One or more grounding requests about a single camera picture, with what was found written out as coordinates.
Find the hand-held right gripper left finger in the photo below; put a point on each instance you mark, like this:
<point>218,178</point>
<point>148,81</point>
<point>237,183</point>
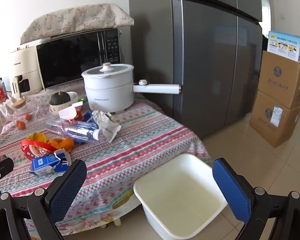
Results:
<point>67,190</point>

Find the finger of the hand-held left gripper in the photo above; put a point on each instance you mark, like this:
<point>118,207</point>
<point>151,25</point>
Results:
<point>3,166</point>

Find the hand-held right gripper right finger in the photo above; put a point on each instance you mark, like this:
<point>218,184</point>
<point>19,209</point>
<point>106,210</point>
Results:
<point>231,192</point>

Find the red snack wrapper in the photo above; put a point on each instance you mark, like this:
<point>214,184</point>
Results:
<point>35,150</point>

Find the blue and white milk carton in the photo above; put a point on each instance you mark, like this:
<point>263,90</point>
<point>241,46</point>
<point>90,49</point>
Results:
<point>43,163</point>

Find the orange peel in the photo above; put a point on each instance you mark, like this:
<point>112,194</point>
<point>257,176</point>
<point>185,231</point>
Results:
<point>62,143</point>

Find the white plastic bin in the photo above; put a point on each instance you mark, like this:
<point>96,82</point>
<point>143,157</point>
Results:
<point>180,200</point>

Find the clear plastic bottle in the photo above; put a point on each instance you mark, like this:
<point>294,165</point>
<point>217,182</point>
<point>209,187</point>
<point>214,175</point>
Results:
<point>72,130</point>

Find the white snack wrapper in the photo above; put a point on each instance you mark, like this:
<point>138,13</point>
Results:
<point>107,127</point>

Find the small orange fruit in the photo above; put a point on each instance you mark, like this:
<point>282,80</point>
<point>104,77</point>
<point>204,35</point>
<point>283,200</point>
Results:
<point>27,117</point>
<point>20,125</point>

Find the clear plastic bag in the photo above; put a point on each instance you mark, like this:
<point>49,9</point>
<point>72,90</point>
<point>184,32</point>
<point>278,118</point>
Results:
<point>8,120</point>

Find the orange and white small carton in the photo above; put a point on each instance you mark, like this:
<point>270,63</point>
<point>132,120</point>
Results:
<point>76,115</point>

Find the long blue snack box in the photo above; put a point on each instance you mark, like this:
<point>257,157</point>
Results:
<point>88,117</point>

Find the brown cardboard box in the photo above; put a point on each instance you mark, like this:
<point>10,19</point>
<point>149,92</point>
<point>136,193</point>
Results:
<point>280,80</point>
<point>272,125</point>

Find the dark green pumpkin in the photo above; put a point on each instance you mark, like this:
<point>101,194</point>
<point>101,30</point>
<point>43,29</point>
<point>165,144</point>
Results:
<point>59,98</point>

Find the striped patterned tablecloth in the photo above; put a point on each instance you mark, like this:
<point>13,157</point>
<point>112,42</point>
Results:
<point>140,140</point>

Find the small green object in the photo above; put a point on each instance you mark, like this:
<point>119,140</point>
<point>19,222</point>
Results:
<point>82,99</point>

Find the cream air fryer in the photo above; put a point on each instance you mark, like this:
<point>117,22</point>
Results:
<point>22,65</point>

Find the white electric cooking pot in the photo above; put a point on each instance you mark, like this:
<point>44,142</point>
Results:
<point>107,92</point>

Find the black microwave oven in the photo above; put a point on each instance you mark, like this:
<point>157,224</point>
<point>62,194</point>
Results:
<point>70,60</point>

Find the grey refrigerator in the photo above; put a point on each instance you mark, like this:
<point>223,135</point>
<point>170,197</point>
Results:
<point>202,55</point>

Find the blue and white printed box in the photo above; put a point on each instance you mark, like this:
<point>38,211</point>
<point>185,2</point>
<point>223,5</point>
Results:
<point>285,46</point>

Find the floral microwave cover cloth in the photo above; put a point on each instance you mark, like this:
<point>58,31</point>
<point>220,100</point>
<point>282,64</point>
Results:
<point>77,20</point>

